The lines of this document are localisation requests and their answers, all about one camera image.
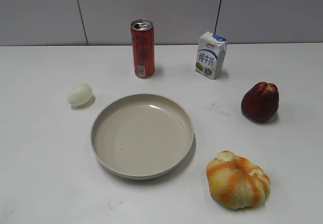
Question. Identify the orange yellow pumpkin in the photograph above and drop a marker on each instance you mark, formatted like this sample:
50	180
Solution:
235	182

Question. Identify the red soda can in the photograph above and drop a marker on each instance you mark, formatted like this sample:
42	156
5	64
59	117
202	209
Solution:
142	32

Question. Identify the dark red apple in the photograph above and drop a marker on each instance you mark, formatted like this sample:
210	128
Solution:
261	102

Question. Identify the white milk carton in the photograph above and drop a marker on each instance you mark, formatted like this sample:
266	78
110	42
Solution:
210	55

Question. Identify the beige round plate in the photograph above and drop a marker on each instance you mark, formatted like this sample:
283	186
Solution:
142	136

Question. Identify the white egg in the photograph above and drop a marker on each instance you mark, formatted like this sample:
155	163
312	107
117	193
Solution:
80	95

